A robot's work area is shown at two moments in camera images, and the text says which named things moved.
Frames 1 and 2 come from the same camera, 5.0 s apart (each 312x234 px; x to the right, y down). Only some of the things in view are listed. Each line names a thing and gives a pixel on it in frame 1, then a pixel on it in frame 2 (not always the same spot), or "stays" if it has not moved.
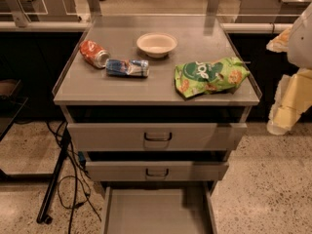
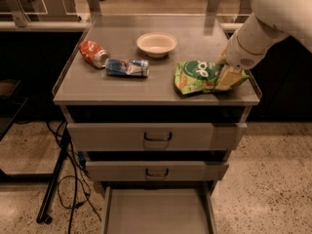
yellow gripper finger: (280, 43) → (222, 58)
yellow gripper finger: (292, 97) → (229, 76)
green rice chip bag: (210, 76) stays
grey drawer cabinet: (156, 103) stays
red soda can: (94, 54) stays
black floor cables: (72, 190) stays
